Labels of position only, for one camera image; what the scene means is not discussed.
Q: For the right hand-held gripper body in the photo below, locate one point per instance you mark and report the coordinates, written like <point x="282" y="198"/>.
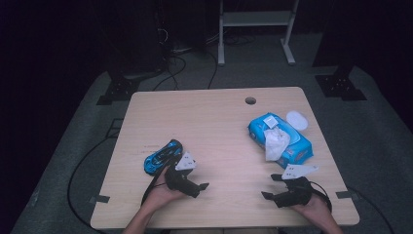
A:
<point x="297" y="193"/>

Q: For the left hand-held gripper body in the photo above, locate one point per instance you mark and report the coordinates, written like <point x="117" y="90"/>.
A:
<point x="177" y="180"/>

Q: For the blue and black toy car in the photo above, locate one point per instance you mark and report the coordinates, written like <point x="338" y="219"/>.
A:
<point x="159" y="157"/>

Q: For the white wet wipe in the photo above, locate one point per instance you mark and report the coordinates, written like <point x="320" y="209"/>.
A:
<point x="275" y="143"/>

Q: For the blue wet wipes pack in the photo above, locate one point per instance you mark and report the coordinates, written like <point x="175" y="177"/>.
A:
<point x="297" y="148"/>

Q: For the person's left hand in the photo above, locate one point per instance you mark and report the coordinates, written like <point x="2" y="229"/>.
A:
<point x="159" y="195"/>

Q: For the person's right hand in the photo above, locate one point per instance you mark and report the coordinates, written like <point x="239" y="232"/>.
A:
<point x="316" y="209"/>

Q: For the grey tape strip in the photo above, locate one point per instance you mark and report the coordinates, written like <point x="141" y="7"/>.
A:
<point x="100" y="199"/>
<point x="347" y="194"/>

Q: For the white oval lid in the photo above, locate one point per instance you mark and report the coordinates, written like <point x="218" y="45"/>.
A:
<point x="297" y="120"/>

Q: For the black stand base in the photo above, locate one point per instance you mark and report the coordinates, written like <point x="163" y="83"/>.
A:
<point x="341" y="86"/>
<point x="118" y="92"/>

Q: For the white metal stand frame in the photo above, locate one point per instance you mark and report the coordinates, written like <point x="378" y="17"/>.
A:
<point x="256" y="19"/>

